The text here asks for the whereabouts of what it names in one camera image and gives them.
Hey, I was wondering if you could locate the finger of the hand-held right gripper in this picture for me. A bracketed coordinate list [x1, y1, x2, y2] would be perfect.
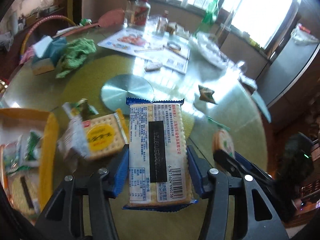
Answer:
[234, 152, 275, 188]
[213, 149, 244, 179]

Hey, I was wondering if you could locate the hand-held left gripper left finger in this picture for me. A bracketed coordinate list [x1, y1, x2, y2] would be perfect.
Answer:
[34, 144, 130, 240]

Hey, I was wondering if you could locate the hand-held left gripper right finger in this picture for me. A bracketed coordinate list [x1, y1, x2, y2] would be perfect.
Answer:
[187, 145, 290, 240]

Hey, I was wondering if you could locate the round cracker packet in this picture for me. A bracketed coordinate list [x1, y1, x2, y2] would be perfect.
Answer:
[212, 127, 236, 176]

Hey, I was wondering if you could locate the blue-edged cracker packet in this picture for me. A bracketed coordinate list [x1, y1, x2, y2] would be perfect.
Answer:
[122, 97, 197, 211]

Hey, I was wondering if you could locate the yellow cardboard tray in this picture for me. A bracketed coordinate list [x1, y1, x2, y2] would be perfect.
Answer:
[0, 108, 60, 222]

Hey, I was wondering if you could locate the green white snack packet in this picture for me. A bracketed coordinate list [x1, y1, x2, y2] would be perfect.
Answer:
[62, 98, 100, 121]
[21, 129, 43, 167]

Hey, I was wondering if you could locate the orange cracker packet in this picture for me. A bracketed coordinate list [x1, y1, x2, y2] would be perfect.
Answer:
[0, 142, 41, 215]

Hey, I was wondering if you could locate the torn green wrapper piece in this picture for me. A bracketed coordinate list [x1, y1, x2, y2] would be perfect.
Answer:
[205, 116, 231, 131]

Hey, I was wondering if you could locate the yellow label cracker packet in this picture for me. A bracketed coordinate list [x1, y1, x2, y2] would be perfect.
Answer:
[58, 109, 130, 161]

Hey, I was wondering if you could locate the kitchen knife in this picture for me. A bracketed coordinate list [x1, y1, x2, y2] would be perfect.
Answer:
[251, 89, 272, 123]

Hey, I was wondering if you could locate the small dark wrapped snack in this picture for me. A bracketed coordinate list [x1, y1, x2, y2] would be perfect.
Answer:
[197, 84, 217, 105]

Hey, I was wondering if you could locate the round metal disc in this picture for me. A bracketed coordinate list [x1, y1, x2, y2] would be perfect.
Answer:
[100, 74, 154, 116]

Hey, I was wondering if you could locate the grey refrigerator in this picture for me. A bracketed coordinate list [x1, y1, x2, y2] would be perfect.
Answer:
[255, 37, 320, 108]

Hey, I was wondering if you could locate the small white packet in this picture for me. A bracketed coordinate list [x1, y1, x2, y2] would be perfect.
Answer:
[144, 62, 162, 71]

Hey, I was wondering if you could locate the clear plastic bag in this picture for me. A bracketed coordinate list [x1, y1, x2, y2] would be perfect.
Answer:
[189, 32, 230, 68]

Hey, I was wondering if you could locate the green cloth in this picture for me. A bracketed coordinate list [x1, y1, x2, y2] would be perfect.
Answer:
[55, 37, 97, 79]

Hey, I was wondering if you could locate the printed paper leaflet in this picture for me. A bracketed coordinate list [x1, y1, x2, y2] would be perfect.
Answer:
[97, 28, 191, 75]

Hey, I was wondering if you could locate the blue tissue box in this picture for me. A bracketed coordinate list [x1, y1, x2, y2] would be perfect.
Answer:
[31, 36, 68, 76]

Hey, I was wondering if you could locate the white plastic bag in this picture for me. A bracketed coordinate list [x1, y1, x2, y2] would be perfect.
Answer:
[291, 23, 320, 46]

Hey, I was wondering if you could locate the small clear bottle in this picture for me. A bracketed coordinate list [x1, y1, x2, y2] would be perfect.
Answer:
[156, 10, 170, 35]

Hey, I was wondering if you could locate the red fly swatter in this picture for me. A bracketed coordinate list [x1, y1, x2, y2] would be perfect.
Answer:
[97, 8, 125, 28]

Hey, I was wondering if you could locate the window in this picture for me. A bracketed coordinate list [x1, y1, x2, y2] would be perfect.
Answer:
[149, 0, 301, 51]

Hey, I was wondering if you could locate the white red-label liquor bottle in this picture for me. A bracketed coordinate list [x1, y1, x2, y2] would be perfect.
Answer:
[134, 0, 151, 28]

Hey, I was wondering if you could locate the clear glass jar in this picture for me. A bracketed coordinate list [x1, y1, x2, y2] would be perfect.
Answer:
[124, 0, 140, 26]

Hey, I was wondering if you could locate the pink yellow hula hoop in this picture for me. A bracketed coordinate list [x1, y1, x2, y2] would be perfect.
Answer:
[21, 14, 77, 56]

